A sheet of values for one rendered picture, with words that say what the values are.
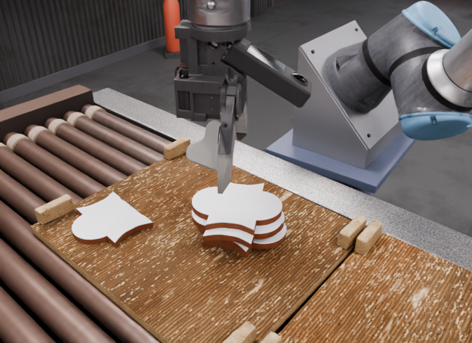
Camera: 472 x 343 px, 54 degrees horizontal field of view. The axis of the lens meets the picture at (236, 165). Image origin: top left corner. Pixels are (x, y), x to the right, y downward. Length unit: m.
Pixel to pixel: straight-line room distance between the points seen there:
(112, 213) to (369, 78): 0.57
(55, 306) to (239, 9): 0.45
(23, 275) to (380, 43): 0.75
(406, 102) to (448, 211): 1.69
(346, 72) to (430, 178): 1.83
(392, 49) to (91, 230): 0.63
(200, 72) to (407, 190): 2.13
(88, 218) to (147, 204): 0.10
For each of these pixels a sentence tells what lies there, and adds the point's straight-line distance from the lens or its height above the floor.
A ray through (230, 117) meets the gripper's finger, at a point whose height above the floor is 1.16.
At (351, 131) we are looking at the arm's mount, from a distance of 1.01.
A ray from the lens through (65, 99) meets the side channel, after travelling 1.21.
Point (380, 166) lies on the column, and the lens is 1.06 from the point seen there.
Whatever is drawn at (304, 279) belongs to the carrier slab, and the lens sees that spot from 0.66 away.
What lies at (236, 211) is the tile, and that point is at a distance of 0.68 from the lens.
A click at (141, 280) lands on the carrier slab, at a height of 0.94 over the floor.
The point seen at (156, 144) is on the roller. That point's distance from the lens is 1.02.
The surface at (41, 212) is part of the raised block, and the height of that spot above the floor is 0.96.
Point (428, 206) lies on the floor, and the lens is 2.54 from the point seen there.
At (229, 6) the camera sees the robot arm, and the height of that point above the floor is 1.28.
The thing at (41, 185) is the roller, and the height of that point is 0.92.
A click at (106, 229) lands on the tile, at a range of 0.74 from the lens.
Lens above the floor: 1.40
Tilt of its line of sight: 32 degrees down
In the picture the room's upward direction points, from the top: straight up
